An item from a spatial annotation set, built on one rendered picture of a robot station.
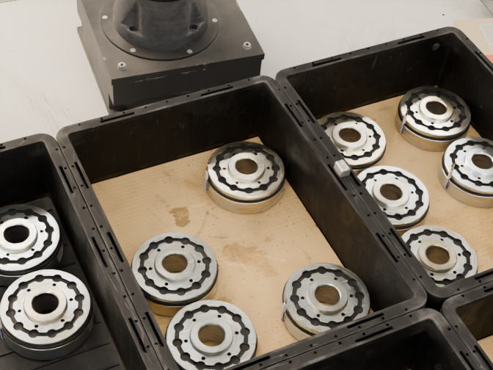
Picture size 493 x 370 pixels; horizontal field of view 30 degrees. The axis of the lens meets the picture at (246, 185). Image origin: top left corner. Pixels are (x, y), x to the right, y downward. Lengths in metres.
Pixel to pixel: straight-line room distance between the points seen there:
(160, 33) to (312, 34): 0.35
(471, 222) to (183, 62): 0.51
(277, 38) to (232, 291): 0.66
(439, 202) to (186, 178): 0.34
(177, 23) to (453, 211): 0.51
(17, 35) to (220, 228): 0.64
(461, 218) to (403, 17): 0.61
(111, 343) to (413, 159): 0.50
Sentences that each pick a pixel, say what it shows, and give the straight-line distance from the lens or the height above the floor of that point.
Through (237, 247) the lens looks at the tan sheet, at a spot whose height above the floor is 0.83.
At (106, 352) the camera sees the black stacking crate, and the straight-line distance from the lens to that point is 1.07.
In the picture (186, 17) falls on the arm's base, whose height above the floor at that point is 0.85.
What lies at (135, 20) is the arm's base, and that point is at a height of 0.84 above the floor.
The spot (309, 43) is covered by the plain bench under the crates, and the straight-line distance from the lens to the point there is 1.66.
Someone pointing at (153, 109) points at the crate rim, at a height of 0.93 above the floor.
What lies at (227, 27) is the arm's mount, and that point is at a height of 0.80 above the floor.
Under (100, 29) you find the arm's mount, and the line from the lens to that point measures 1.49.
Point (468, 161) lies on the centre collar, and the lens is 1.27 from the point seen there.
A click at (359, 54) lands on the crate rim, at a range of 1.29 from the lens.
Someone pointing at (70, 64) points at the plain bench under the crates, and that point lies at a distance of 1.59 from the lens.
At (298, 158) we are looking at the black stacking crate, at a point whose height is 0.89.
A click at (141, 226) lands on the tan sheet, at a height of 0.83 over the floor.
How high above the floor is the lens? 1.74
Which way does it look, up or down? 48 degrees down
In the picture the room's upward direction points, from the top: 7 degrees clockwise
